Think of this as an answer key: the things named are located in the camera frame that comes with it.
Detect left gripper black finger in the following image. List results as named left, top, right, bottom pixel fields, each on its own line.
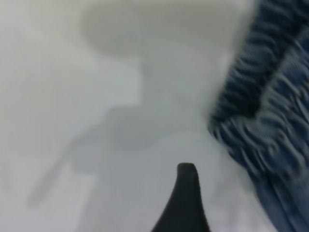
left=149, top=162, right=211, bottom=232

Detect blue denim jeans with print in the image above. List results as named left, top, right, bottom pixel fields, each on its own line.
left=207, top=0, right=309, bottom=232

